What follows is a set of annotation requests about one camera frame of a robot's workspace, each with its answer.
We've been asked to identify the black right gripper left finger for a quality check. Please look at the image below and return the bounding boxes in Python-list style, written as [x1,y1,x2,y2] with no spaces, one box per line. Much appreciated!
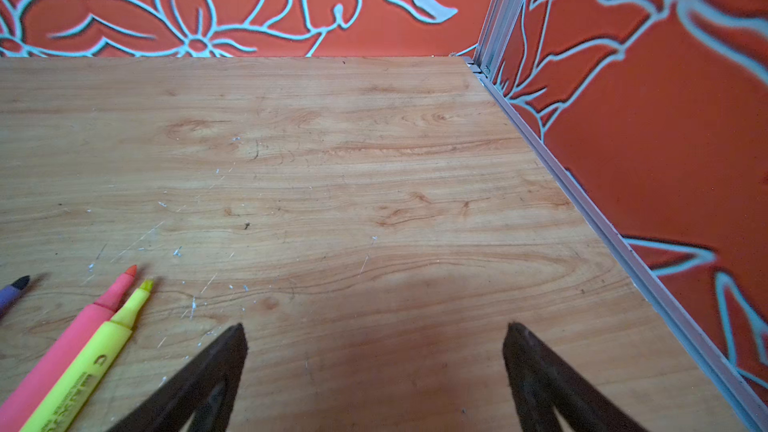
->
[111,323,248,431]

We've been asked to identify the purple marker pen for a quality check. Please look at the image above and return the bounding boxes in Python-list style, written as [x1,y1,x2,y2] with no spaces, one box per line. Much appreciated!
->
[0,275,31,316]

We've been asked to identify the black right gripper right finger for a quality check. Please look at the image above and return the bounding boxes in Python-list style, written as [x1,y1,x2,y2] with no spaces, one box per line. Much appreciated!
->
[502,322,644,431]

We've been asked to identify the pink highlighter pen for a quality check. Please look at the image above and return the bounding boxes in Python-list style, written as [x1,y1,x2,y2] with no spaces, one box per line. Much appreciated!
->
[1,265,138,431]

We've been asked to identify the yellow highlighter pen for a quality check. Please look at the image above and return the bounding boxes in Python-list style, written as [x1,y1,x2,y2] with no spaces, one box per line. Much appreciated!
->
[21,279,154,432]

